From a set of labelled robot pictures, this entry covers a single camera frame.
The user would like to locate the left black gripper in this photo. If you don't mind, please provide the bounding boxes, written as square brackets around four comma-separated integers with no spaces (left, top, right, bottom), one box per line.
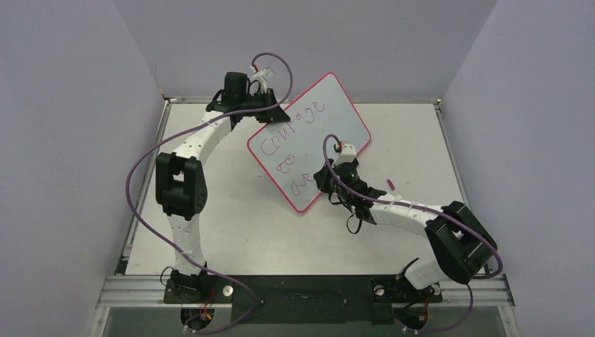
[241,90,290,125]

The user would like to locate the pink framed whiteboard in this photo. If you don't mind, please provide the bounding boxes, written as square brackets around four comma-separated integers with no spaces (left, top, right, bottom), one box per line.
[247,72,371,213]

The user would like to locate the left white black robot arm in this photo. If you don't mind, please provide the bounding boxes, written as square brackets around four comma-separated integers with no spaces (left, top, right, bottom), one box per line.
[155,67,290,302]

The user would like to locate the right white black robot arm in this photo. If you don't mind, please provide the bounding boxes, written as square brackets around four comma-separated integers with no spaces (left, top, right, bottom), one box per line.
[314,160,497,300]

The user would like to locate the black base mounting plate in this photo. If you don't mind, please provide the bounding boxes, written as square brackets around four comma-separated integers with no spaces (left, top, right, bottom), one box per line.
[163,275,443,329]

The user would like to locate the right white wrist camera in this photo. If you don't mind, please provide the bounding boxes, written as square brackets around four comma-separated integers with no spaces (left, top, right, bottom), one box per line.
[333,142,357,166]

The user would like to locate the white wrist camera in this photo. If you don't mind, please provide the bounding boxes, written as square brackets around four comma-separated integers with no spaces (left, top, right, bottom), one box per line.
[251,67,274,81]
[333,142,357,166]

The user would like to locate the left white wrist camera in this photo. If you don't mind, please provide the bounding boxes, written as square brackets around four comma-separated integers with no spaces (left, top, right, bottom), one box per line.
[251,67,274,81]

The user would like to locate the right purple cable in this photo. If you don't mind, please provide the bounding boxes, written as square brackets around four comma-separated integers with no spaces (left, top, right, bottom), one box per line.
[322,134,504,335]

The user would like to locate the purple cable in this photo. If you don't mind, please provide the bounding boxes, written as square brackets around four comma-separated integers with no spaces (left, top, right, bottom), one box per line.
[125,52,294,336]
[322,134,504,335]

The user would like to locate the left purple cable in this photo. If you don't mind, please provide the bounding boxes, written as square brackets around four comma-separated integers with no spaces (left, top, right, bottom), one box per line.
[125,52,294,336]

